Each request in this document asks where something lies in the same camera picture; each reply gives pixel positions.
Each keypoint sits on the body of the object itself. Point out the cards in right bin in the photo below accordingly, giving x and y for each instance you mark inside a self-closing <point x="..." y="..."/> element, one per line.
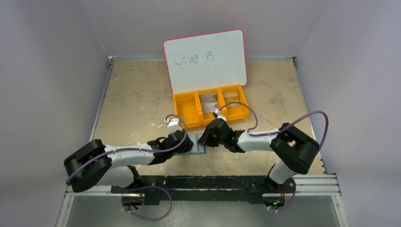
<point x="231" y="99"/>

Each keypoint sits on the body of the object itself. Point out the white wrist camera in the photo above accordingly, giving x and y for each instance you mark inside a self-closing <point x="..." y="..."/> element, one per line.
<point x="219" y="116"/>
<point x="173" y="125"/>

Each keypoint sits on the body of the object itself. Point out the yellow middle bin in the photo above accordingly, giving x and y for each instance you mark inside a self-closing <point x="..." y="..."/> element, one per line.
<point x="206" y="118"/>

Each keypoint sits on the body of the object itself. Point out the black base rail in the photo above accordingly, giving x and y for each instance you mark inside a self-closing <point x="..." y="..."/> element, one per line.
<point x="253" y="189"/>

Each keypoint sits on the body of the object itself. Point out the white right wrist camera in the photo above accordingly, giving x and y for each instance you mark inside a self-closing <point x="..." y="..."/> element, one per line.
<point x="219" y="116"/>

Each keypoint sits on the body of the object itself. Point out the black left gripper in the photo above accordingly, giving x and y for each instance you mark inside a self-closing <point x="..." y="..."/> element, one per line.
<point x="185" y="143"/>

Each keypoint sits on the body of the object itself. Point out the blue leather card holder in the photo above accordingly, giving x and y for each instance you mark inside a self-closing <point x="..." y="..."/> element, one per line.
<point x="197" y="148"/>

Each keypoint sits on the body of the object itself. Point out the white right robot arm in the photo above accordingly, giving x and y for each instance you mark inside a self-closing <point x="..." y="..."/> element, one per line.
<point x="295" y="149"/>

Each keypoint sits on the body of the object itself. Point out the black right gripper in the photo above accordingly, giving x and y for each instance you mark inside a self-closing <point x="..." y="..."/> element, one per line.
<point x="207" y="136"/>

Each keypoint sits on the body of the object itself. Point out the yellow right bin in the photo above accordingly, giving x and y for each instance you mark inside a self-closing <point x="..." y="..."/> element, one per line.
<point x="239" y="112"/>

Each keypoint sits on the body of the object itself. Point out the yellow left bin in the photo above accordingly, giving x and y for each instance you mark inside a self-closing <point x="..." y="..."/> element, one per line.
<point x="187" y="106"/>

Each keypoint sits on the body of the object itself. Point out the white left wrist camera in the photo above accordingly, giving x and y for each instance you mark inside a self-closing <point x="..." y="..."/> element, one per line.
<point x="173" y="125"/>

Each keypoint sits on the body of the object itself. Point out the yellow bin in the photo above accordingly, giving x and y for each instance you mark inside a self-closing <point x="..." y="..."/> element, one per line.
<point x="187" y="106"/>
<point x="239" y="112"/>
<point x="206" y="118"/>

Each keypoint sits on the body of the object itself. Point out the VIP card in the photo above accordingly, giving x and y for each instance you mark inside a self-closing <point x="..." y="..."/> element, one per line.
<point x="209" y="107"/>

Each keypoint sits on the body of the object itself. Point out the pink framed whiteboard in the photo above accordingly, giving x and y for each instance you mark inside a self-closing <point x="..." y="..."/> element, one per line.
<point x="206" y="61"/>

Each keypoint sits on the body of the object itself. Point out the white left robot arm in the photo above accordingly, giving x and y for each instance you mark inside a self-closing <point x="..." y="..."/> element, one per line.
<point x="93" y="163"/>

